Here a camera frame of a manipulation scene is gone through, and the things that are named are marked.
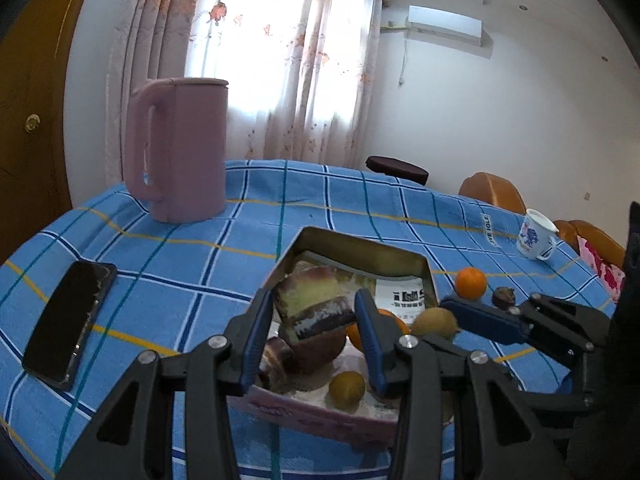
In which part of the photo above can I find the orange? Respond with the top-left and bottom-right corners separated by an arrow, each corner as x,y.
346,308 -> 411,353
455,267 -> 488,301

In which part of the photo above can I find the white mug with blue print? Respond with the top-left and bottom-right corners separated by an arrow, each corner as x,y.
516,208 -> 560,261

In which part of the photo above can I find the printed paper leaflet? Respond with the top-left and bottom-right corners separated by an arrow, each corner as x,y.
295,260 -> 428,326

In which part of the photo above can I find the dark round stool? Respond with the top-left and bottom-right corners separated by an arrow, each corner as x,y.
365,156 -> 430,186

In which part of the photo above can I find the small yellow fruit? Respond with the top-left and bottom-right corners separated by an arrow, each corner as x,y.
327,371 -> 366,411

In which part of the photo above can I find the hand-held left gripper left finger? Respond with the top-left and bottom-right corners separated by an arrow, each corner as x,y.
60,287 -> 275,480

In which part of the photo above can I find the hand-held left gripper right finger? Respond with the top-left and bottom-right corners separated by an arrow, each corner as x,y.
354,288 -> 566,480

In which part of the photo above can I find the brown wooden door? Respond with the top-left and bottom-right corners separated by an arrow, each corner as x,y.
0,0 -> 106,266

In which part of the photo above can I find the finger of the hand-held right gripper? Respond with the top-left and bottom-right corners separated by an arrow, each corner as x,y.
522,393 -> 594,429
439,292 -> 618,376

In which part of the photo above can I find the brown kiwi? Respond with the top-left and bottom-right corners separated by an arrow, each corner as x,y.
411,307 -> 460,338

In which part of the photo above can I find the white air conditioner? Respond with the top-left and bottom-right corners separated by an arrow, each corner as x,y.
406,5 -> 483,45

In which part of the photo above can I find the brown wooden chair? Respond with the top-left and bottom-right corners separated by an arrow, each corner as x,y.
458,172 -> 528,216

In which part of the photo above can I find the pink electric kettle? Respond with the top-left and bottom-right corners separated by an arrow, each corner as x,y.
122,77 -> 230,224

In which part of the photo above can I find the sheer floral curtain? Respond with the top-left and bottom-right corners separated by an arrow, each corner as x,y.
105,0 -> 388,181

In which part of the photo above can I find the pink floral tin box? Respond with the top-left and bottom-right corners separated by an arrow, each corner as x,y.
247,226 -> 441,448

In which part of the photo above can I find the black smartphone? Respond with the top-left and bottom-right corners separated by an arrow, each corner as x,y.
21,260 -> 118,392

